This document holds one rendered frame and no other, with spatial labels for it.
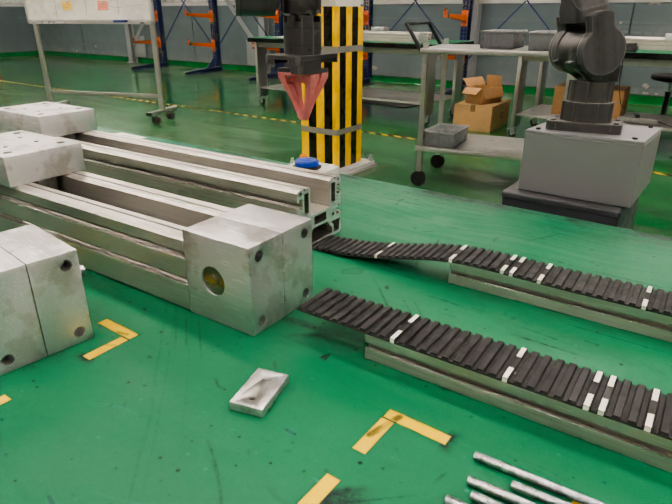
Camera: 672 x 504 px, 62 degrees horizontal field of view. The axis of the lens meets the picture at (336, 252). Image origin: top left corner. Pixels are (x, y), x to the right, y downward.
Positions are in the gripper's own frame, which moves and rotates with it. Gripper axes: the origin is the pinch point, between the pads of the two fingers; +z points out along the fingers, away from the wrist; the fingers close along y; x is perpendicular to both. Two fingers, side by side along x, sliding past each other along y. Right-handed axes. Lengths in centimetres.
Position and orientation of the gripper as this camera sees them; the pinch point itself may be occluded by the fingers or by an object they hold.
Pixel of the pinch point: (303, 114)
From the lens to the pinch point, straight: 91.6
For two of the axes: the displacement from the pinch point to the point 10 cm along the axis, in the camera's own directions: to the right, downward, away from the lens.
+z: -0.1, 9.2, 4.0
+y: -5.8, 3.2, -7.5
